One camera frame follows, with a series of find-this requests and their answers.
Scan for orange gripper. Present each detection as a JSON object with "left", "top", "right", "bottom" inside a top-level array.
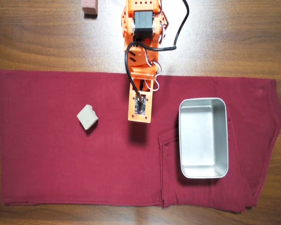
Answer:
[{"left": 129, "top": 66, "right": 159, "bottom": 92}]

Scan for beige foam cube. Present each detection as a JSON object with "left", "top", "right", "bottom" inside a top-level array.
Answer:
[{"left": 76, "top": 104, "right": 99, "bottom": 131}]

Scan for pink sponge block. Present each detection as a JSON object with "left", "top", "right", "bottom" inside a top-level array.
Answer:
[{"left": 81, "top": 0, "right": 99, "bottom": 15}]

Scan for rectangular metal tray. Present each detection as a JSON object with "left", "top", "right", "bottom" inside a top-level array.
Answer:
[{"left": 178, "top": 97, "right": 229, "bottom": 180}]

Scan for dark red cloth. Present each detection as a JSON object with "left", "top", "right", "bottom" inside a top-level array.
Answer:
[{"left": 0, "top": 69, "right": 281, "bottom": 213}]

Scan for white red servo wires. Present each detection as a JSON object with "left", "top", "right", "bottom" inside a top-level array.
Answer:
[{"left": 144, "top": 7, "right": 171, "bottom": 92}]

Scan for black camera cable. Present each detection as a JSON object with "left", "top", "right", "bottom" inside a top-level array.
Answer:
[{"left": 124, "top": 0, "right": 190, "bottom": 104}]

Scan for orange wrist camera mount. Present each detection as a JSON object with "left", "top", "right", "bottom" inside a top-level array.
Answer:
[{"left": 127, "top": 72, "right": 156, "bottom": 124}]

